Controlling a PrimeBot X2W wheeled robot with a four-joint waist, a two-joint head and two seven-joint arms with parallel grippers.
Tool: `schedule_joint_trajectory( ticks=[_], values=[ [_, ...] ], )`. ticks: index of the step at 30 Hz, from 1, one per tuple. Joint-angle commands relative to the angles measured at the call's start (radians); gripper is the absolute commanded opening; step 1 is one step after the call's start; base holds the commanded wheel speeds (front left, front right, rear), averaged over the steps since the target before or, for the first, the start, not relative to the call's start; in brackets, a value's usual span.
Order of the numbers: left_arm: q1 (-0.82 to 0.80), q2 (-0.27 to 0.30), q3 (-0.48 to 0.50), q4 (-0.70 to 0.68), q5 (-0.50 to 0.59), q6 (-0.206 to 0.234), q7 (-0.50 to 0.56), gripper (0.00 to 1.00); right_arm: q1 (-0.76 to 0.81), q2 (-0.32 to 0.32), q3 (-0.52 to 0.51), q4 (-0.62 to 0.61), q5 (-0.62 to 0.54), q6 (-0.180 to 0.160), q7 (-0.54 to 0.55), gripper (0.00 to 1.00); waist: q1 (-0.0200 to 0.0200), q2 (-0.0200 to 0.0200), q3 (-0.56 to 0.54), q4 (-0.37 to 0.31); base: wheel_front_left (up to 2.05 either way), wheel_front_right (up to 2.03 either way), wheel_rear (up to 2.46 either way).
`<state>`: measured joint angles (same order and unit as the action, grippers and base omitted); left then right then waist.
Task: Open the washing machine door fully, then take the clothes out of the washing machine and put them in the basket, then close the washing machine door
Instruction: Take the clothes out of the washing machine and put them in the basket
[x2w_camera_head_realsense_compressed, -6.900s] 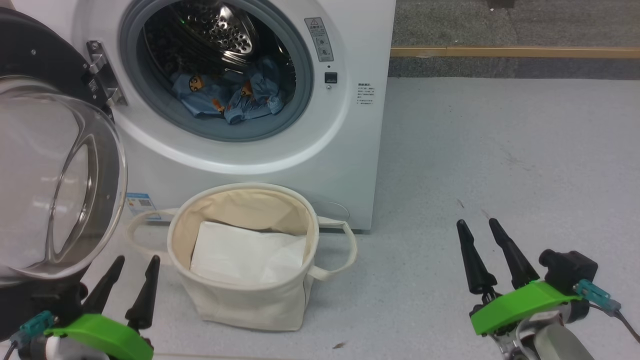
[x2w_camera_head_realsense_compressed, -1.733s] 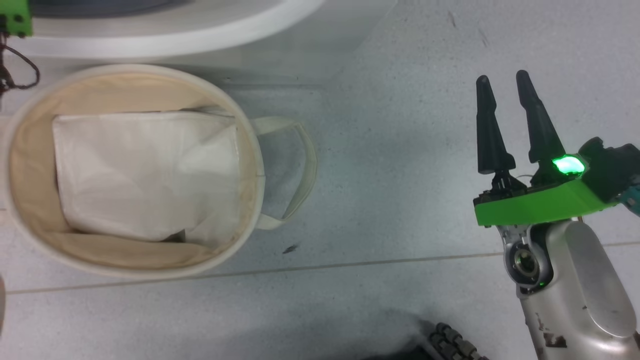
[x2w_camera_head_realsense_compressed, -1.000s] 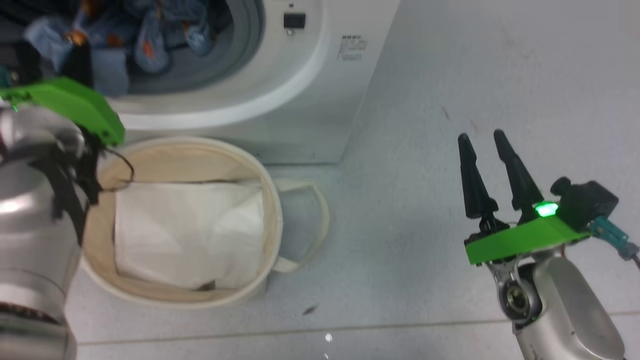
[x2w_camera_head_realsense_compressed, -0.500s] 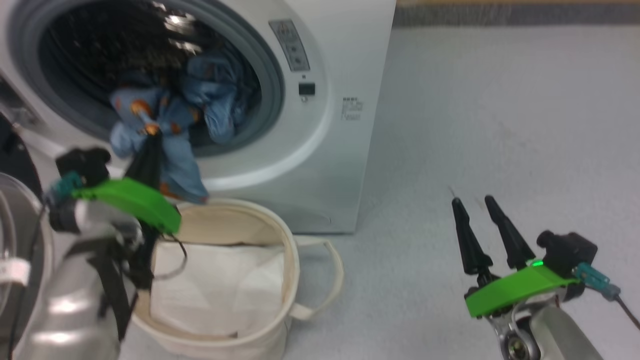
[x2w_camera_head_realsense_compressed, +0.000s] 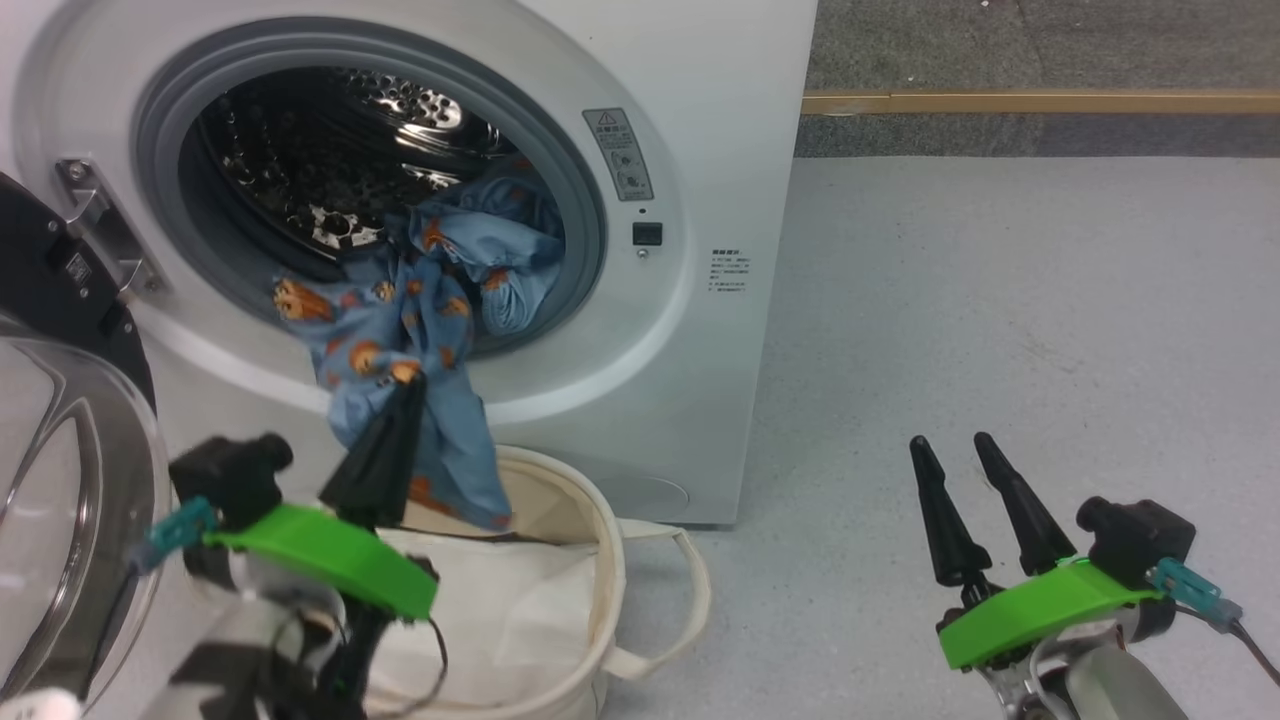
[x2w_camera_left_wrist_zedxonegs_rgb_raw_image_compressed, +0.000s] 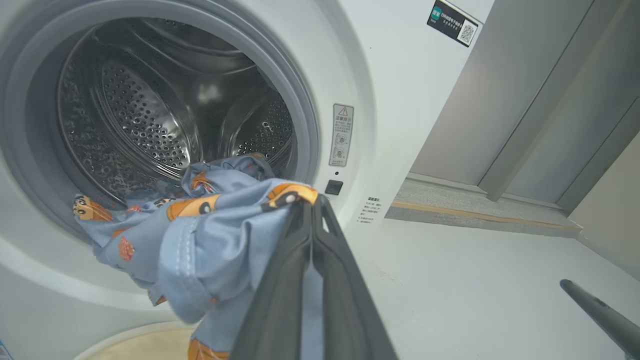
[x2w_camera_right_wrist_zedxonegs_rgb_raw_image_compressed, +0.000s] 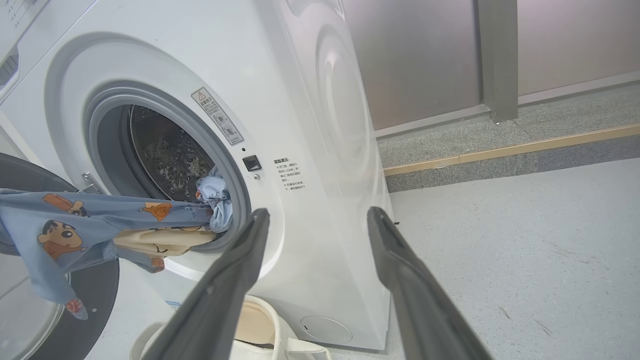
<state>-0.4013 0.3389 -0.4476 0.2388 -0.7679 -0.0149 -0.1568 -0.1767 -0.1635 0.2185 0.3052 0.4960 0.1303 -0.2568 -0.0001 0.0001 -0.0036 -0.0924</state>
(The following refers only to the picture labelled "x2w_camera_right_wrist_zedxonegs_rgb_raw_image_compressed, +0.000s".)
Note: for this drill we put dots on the grey rubber door gasket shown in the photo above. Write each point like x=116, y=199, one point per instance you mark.
x=107, y=135

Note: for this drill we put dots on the black door latch socket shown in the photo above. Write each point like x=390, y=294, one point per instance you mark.
x=252, y=163

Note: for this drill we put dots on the white front-load washing machine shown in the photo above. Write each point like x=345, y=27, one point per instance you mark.
x=310, y=250

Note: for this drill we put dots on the blue cartoon print garment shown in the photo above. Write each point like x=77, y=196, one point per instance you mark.
x=100, y=220

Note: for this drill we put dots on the grey warning sticker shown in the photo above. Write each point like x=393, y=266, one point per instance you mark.
x=217, y=116

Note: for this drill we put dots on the wooden floor trim strip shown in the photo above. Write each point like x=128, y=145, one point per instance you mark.
x=500, y=150

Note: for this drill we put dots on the perforated steel washer drum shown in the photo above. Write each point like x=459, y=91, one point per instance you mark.
x=170, y=155

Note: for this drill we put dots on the blue energy label sticker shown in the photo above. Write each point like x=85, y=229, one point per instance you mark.
x=173, y=304

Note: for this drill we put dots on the cream fabric laundry basket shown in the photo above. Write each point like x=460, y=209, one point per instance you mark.
x=260, y=325

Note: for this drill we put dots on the black round glass washer door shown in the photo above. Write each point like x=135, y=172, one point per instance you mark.
x=95, y=320

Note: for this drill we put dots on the round filter cover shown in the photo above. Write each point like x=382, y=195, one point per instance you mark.
x=326, y=330

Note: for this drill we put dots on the grey metal pillar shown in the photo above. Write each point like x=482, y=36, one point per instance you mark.
x=497, y=60

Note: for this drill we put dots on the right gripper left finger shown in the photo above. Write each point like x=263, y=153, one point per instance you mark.
x=220, y=295

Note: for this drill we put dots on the metal door hinge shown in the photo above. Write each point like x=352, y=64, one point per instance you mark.
x=91, y=183

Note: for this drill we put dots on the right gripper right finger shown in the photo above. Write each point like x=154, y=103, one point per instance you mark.
x=420, y=305

